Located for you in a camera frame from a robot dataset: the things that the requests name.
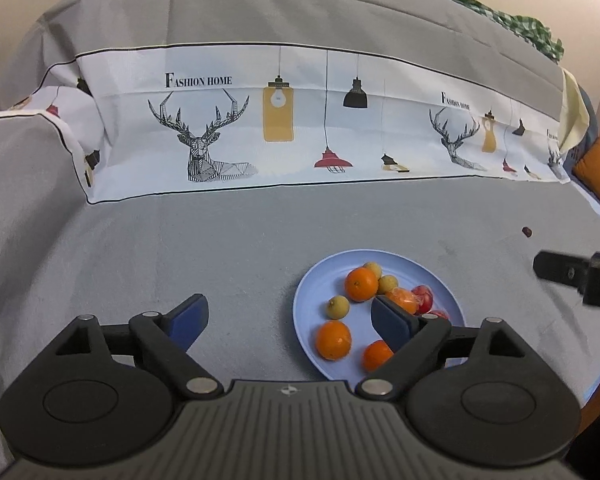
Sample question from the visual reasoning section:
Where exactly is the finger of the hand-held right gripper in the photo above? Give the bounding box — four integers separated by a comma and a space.
533, 249, 594, 289

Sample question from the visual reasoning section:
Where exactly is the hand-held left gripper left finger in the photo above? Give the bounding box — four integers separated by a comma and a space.
54, 293, 224, 402

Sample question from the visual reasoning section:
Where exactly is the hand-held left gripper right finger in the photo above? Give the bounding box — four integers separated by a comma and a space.
355, 295, 526, 402

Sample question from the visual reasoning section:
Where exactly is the small red fruit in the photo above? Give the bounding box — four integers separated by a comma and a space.
411, 285, 435, 314

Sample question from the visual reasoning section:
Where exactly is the light blue plate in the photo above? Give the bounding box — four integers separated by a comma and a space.
293, 249, 467, 381

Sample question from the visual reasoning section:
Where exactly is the grey printed sofa cover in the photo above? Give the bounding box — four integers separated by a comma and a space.
0, 0, 600, 466

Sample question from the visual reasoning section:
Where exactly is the blue cloth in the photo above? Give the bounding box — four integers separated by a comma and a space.
569, 85, 600, 181

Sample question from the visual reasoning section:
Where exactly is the cream cloth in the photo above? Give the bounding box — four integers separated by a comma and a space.
559, 67, 592, 154

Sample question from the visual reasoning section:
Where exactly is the green checkered cloth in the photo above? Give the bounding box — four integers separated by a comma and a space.
75, 0, 566, 64

